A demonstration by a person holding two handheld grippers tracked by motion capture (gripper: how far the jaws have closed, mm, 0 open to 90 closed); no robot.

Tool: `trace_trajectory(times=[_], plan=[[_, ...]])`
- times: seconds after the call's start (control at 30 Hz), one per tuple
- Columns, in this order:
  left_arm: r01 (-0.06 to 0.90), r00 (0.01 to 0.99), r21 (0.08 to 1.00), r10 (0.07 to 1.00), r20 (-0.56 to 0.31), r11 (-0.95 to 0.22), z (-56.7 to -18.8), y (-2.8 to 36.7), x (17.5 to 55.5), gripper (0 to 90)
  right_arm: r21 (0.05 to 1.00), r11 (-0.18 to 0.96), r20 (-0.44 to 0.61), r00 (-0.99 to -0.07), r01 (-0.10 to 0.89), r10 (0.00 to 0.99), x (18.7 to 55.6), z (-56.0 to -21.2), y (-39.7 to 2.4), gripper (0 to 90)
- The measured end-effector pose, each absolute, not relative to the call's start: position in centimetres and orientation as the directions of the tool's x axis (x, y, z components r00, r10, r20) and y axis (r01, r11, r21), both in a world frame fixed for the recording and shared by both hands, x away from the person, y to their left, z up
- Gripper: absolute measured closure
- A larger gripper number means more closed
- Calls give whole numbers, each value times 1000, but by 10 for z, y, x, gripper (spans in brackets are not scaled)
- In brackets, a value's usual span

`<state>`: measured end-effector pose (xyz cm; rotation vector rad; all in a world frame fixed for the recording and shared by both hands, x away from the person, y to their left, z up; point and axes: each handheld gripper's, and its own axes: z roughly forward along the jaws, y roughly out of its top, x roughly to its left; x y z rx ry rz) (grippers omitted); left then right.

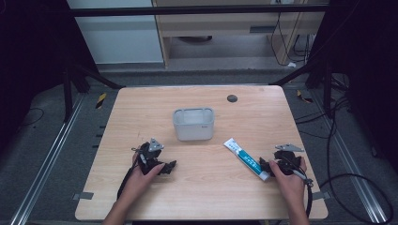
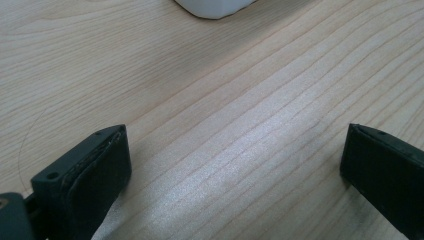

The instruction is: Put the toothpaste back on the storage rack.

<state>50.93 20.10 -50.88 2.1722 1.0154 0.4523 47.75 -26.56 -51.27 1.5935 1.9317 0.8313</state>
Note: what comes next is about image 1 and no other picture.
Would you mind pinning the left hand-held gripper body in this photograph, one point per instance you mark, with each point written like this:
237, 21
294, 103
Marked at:
149, 159

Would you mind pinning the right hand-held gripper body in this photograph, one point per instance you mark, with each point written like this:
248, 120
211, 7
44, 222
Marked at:
287, 162

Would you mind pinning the white and teal toothpaste tube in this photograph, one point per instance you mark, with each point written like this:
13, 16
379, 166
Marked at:
247, 158

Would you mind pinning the white plastic basket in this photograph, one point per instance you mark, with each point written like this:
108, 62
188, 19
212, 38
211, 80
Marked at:
194, 128

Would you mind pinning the person's right hand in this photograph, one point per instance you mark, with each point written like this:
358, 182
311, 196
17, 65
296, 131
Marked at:
292, 187

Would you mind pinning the person's left hand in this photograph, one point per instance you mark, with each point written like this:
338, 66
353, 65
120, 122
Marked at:
136, 184

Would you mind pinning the grey tape piece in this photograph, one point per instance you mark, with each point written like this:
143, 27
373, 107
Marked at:
321, 195
83, 196

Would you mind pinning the yellow and black tape strip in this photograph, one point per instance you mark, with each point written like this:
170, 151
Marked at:
304, 97
100, 100

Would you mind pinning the grey round table grommet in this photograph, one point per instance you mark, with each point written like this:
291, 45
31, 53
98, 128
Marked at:
232, 98

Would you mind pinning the black metal stand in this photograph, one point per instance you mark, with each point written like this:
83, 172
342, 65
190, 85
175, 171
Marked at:
327, 90
67, 93

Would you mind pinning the white plug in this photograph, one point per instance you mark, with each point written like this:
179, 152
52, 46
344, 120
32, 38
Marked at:
291, 65

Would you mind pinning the black curtain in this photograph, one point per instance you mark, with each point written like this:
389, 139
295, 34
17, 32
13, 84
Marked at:
366, 68
31, 62

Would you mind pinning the white cabinet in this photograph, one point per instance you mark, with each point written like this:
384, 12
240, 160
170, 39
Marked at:
119, 40

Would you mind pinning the wooden cabinet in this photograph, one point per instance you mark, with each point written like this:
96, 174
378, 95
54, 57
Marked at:
237, 25

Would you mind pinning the metal floor rail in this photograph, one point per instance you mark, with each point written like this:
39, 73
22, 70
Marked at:
47, 162
350, 162

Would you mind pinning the black horizontal frame bar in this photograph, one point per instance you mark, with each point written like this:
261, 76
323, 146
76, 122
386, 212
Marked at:
187, 10

